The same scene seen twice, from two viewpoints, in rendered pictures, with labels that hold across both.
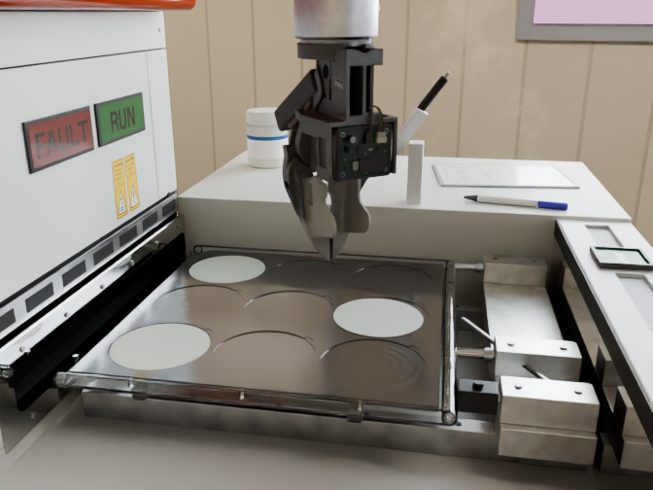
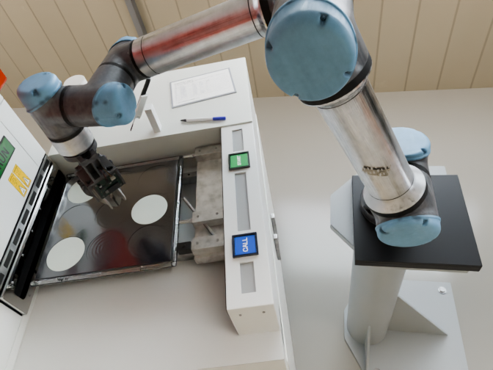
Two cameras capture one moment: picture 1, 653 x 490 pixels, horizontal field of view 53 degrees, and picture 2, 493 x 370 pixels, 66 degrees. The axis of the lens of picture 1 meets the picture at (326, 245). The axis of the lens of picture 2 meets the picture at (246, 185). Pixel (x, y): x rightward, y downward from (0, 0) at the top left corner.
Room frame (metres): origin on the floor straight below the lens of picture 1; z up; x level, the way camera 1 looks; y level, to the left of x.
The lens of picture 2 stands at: (-0.03, -0.29, 1.66)
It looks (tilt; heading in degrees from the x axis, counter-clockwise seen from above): 48 degrees down; 357
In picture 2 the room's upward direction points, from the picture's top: 14 degrees counter-clockwise
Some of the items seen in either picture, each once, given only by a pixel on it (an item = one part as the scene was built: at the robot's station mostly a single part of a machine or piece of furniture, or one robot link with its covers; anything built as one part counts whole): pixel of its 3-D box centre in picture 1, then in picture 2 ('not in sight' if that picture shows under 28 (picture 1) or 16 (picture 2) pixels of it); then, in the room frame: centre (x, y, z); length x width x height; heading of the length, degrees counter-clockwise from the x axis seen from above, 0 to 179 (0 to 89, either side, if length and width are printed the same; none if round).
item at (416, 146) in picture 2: not in sight; (398, 161); (0.49, -0.66, 1.01); 0.13 x 0.12 x 0.14; 158
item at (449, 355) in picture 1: (449, 324); (177, 204); (0.66, -0.14, 0.90); 0.38 x 0.01 x 0.01; 170
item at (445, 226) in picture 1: (398, 220); (161, 120); (1.05, -0.12, 0.89); 0.62 x 0.35 x 0.14; 80
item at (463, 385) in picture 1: (477, 394); (184, 247); (0.51, -0.13, 0.90); 0.04 x 0.02 x 0.03; 80
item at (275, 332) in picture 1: (289, 310); (113, 213); (0.69, 0.04, 0.90); 0.34 x 0.34 x 0.01; 80
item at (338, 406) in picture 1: (245, 398); (102, 274); (0.51, 0.07, 0.90); 0.37 x 0.01 x 0.01; 80
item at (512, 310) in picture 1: (524, 347); (211, 201); (0.66, -0.22, 0.87); 0.36 x 0.08 x 0.03; 170
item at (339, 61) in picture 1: (340, 111); (92, 167); (0.62, -0.01, 1.13); 0.09 x 0.08 x 0.12; 28
